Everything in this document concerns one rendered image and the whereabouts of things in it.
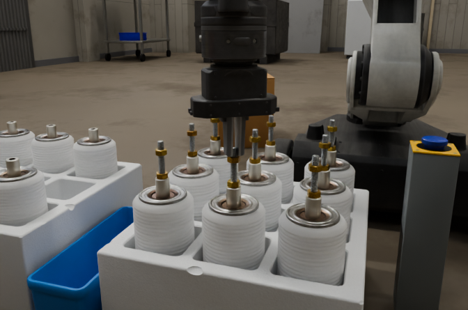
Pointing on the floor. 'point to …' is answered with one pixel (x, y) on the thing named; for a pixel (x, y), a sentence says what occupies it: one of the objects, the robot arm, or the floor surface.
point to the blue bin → (77, 269)
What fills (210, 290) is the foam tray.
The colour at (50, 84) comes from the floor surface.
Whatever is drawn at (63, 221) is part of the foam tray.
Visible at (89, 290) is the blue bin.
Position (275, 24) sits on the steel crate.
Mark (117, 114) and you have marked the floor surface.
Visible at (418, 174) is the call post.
